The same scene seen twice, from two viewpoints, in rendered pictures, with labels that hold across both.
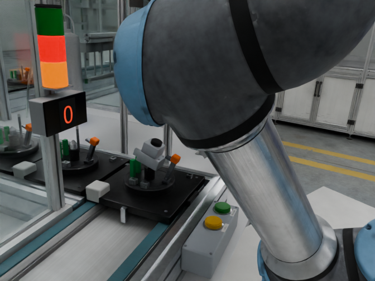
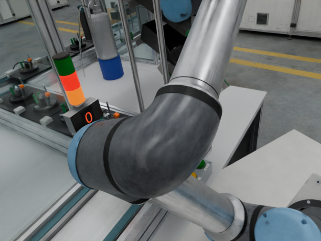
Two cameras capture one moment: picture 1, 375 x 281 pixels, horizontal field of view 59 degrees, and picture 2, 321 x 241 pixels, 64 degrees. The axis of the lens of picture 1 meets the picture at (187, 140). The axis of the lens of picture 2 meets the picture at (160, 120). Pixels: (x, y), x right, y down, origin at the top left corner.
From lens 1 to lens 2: 30 cm
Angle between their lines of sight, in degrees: 21
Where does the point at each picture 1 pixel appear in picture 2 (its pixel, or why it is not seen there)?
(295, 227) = (206, 222)
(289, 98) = (304, 14)
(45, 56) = (66, 87)
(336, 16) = (156, 184)
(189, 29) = (92, 171)
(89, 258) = (114, 199)
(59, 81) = (78, 100)
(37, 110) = (68, 121)
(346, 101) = not seen: outside the picture
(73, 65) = (107, 38)
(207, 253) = not seen: hidden behind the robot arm
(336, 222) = (294, 164)
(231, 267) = not seen: hidden behind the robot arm
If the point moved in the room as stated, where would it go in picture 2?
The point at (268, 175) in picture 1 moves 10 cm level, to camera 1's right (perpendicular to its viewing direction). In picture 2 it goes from (175, 206) to (231, 212)
